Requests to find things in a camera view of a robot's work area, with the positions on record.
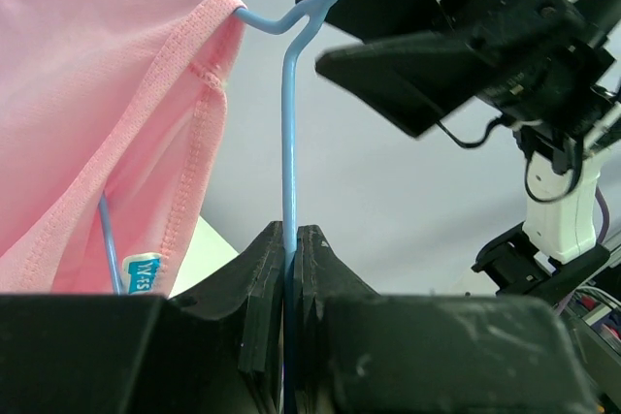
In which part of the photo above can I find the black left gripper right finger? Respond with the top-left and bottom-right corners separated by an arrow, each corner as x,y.
294,225 -> 388,413

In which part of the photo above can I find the pink t shirt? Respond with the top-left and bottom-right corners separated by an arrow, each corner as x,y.
1,0 -> 244,294

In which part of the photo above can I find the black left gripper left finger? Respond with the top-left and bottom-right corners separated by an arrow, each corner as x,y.
172,221 -> 284,413

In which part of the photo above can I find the blue wire hanger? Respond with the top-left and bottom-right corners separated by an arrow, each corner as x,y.
98,0 -> 394,414

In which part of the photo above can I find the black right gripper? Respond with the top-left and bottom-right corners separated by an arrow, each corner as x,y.
315,0 -> 616,138

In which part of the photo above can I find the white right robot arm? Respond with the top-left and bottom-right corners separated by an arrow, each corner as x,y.
315,0 -> 620,304

